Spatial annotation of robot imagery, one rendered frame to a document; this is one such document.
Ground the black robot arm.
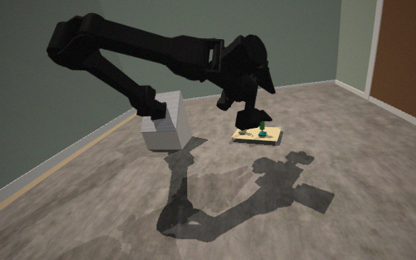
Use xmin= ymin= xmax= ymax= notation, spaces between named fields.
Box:
xmin=46 ymin=13 xmax=268 ymax=120

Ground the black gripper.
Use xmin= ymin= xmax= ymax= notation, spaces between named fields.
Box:
xmin=225 ymin=61 xmax=276 ymax=130

